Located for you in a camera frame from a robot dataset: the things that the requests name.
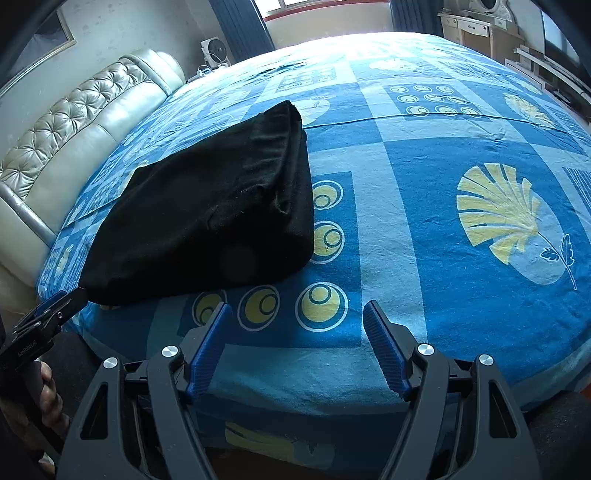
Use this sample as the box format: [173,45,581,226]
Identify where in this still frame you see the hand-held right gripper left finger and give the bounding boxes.
[55,302,232,480]

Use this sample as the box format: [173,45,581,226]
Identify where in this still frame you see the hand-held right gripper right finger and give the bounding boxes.
[362,300,541,480]

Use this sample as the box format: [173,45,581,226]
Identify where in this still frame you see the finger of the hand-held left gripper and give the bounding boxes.
[11,287,88,340]

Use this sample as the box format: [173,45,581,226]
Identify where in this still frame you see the black pants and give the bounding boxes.
[78,100,315,308]

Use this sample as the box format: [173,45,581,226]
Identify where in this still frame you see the person's left hand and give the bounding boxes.
[37,362,65,430]

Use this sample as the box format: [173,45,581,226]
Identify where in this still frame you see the person's left leg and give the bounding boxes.
[46,332,107,416]

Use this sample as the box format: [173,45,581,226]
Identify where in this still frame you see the cream tufted headboard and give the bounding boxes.
[0,48,185,333]

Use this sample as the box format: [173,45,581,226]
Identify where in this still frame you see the white box fan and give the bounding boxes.
[200,37,227,68]

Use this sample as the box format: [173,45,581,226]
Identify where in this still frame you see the white television stand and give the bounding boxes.
[505,44,591,109]

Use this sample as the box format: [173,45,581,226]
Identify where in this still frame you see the blue curtain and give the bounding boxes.
[208,0,275,63]
[388,0,446,35]

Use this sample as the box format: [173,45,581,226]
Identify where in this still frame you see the white dressing table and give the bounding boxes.
[438,11,520,58]

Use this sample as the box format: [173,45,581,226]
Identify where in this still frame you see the window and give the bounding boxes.
[252,0,393,19]

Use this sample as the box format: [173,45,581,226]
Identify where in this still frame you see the oval white-framed mirror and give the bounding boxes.
[468,0,513,28]

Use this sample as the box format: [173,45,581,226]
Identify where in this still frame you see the black television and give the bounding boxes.
[540,9,583,61]

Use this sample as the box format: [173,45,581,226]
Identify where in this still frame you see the framed wall picture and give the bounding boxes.
[0,9,77,93]

